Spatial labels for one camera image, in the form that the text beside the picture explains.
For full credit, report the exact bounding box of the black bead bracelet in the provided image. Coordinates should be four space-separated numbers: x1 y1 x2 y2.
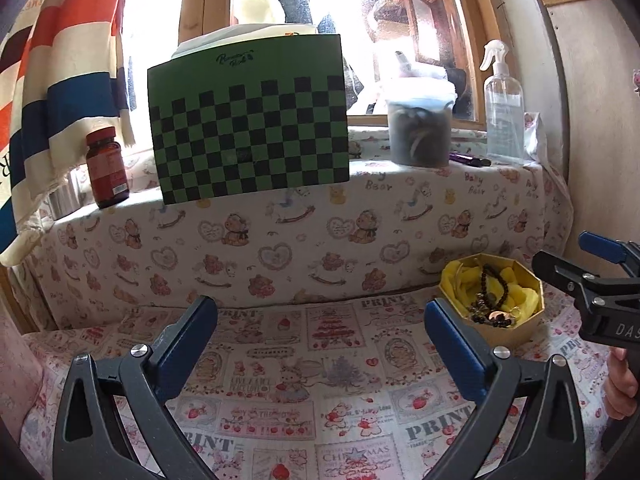
468 264 516 330

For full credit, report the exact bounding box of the hexagonal cardboard jewelry box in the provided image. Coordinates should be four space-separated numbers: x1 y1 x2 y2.
439 254 544 349

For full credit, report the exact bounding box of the person's right hand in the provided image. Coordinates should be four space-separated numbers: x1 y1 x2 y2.
603 347 639 420

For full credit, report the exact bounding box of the yellow cloth in box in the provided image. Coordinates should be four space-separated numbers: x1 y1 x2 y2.
439 260 541 328

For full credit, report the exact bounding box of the pink pillow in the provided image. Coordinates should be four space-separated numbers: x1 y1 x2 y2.
0 307 42 442

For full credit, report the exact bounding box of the print patterned bed sheet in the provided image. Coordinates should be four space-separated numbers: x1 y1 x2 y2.
20 286 608 479

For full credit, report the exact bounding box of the baby bear patterned cloth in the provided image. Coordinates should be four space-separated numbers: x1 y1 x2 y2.
8 129 574 330

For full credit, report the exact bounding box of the clear spray bottle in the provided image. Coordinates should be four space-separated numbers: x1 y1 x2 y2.
480 39 525 159

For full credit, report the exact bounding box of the dark purple pen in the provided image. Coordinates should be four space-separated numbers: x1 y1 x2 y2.
449 153 491 168

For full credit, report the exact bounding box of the wooden cabinet side panel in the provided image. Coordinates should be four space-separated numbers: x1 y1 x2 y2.
548 0 639 276

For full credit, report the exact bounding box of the clear container with dark contents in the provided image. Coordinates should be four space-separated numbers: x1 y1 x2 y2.
385 77 457 168

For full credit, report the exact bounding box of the small metal tin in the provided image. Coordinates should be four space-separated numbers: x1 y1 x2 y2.
47 174 82 221

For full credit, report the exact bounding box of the brown medicine bottle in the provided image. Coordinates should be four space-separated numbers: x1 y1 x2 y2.
86 127 129 209

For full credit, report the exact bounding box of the striped hanging towel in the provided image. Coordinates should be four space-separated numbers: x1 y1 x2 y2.
1 0 134 266

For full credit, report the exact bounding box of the white bag behind box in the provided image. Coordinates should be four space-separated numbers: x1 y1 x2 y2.
171 24 318 60

